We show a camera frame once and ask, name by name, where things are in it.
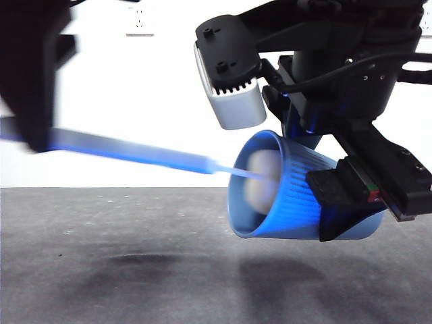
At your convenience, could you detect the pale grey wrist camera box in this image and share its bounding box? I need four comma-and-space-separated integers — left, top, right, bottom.
193, 15, 267, 131

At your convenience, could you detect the grey-handled sponge cup brush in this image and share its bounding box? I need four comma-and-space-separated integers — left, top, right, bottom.
0, 117, 281, 215

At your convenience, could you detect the blue ribbed plastic cup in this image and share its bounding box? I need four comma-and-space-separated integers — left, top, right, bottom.
226, 130, 385, 241

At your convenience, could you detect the white wall socket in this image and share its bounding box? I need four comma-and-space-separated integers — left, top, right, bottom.
125, 3, 155, 37
418, 8, 432, 37

